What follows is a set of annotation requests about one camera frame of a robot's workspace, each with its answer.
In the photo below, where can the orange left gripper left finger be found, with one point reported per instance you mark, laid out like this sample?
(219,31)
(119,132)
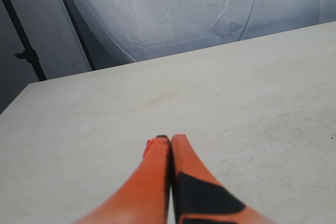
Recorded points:
(144,197)

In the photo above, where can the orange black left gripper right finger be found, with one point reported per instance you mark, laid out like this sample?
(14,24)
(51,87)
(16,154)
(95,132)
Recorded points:
(198,196)

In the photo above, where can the black light stand pole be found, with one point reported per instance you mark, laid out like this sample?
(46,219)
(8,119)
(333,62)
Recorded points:
(29,54)

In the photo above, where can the white panel board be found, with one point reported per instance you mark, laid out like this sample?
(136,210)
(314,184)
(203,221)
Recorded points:
(53,37)

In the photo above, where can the white backdrop cloth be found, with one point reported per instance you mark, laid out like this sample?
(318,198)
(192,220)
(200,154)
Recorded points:
(135,30)

